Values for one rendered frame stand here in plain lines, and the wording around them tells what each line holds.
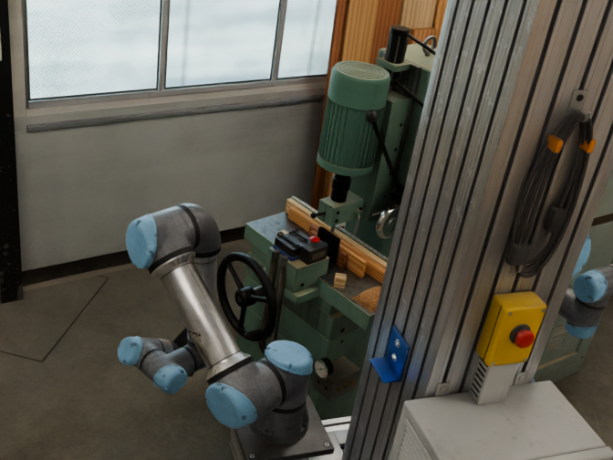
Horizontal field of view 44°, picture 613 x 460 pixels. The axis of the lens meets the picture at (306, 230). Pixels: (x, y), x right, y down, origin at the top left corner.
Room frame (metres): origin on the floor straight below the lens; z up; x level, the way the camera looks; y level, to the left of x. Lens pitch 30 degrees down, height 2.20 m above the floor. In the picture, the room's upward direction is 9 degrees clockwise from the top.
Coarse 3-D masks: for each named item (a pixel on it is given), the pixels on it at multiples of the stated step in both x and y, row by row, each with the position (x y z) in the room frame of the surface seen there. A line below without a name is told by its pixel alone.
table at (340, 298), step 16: (256, 224) 2.25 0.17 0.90; (272, 224) 2.27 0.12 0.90; (288, 224) 2.29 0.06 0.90; (256, 240) 2.20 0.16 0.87; (272, 240) 2.16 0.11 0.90; (336, 272) 2.03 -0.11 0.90; (352, 272) 2.05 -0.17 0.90; (320, 288) 1.98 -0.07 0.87; (336, 288) 1.94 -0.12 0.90; (352, 288) 1.96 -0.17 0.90; (368, 288) 1.97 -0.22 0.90; (336, 304) 1.93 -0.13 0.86; (352, 304) 1.88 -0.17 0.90; (352, 320) 1.87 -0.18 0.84; (368, 320) 1.83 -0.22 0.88
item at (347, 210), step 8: (320, 200) 2.18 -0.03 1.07; (328, 200) 2.18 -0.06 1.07; (352, 200) 2.21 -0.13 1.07; (360, 200) 2.22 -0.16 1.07; (320, 208) 2.17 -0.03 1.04; (328, 208) 2.15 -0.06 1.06; (336, 208) 2.14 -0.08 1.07; (344, 208) 2.17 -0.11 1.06; (352, 208) 2.20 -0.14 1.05; (320, 216) 2.17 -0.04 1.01; (328, 216) 2.15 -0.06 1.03; (336, 216) 2.15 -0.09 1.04; (344, 216) 2.18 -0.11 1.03; (352, 216) 2.20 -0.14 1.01; (328, 224) 2.14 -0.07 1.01; (336, 224) 2.15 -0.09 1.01
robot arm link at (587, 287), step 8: (592, 272) 1.68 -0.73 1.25; (600, 272) 1.68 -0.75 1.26; (608, 272) 1.69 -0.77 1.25; (576, 280) 1.67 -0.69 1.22; (584, 280) 1.66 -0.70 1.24; (592, 280) 1.65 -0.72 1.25; (600, 280) 1.65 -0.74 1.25; (608, 280) 1.67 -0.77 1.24; (576, 288) 1.67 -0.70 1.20; (584, 288) 1.65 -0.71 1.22; (592, 288) 1.64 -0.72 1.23; (600, 288) 1.64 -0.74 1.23; (608, 288) 1.65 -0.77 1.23; (584, 296) 1.65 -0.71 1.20; (592, 296) 1.63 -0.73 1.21; (600, 296) 1.64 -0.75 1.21; (608, 296) 1.66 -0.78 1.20; (592, 304) 1.65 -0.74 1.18; (600, 304) 1.65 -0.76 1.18
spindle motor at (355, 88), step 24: (336, 72) 2.15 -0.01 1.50; (360, 72) 2.17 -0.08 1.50; (384, 72) 2.21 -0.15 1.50; (336, 96) 2.13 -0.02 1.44; (360, 96) 2.11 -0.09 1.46; (384, 96) 2.15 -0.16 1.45; (336, 120) 2.13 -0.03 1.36; (360, 120) 2.11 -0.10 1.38; (336, 144) 2.12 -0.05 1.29; (360, 144) 2.12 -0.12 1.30; (336, 168) 2.11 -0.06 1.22; (360, 168) 2.13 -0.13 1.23
